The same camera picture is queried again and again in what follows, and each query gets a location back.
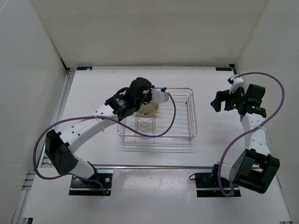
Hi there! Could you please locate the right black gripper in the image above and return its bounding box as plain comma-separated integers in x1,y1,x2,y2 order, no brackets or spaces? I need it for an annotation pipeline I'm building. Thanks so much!
210,85,247,112

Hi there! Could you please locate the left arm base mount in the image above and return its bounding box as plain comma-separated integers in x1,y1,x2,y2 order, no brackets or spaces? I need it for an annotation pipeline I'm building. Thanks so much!
69,169,113,196

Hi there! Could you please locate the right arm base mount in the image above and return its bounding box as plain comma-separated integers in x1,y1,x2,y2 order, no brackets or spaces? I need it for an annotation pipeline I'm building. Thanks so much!
188,171,241,198

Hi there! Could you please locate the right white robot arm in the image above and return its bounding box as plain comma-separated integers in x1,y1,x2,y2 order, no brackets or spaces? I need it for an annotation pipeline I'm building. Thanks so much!
210,77,280,194

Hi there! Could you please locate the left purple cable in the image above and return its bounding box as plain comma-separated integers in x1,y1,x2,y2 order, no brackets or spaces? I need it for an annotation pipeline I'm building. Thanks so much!
33,90,177,196

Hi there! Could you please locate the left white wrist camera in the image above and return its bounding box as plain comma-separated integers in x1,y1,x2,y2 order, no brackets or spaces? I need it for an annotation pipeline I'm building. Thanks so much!
151,87,169,104

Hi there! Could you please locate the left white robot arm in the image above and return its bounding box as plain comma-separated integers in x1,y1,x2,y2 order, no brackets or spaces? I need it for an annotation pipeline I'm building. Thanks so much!
45,77,152,187

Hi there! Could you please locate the chrome wire dish rack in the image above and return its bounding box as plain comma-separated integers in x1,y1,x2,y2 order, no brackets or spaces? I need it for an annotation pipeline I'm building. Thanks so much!
117,88,197,140

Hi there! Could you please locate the cream floral plate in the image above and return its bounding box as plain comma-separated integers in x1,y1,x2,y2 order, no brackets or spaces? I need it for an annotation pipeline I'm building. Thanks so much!
136,102,159,117

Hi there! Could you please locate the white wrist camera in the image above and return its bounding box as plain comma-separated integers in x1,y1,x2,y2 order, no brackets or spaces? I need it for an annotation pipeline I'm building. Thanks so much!
228,75,244,94
151,87,169,104

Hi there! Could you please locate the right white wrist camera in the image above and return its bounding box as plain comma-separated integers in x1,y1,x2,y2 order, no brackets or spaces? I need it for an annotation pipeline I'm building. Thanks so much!
228,75,244,94

